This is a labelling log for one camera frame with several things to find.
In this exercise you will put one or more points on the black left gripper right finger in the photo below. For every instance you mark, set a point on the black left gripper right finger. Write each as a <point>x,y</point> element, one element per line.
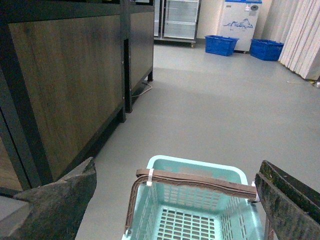
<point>292,207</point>

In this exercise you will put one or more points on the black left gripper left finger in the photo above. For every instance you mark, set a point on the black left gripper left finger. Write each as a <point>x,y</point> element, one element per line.
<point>53,211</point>

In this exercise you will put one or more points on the light blue plastic basket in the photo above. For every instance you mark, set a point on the light blue plastic basket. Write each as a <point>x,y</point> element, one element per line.
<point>175,211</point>

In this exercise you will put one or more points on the brown basket handle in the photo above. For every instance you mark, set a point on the brown basket handle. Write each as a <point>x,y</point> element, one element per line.
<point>190,180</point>

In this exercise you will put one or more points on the dark wood display cabinet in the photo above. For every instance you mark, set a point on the dark wood display cabinet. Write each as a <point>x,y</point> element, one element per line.
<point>61,85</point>

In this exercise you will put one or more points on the blue plastic crate right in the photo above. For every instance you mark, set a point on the blue plastic crate right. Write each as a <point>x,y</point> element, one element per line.
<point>266,50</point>

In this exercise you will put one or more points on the blue plastic crate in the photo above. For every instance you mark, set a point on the blue plastic crate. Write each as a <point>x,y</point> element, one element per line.
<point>266,50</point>
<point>220,45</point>

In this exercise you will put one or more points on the blue plastic crate left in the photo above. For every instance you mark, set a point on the blue plastic crate left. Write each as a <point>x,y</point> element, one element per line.
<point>220,45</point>

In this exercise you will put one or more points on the white curtain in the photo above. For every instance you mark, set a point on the white curtain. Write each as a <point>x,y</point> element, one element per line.
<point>296,23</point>

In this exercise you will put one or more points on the white chest freezer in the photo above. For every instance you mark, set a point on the white chest freezer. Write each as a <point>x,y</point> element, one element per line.
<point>238,19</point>

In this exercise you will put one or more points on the glass door refrigerator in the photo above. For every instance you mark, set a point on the glass door refrigerator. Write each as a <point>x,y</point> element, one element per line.
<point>176,21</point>

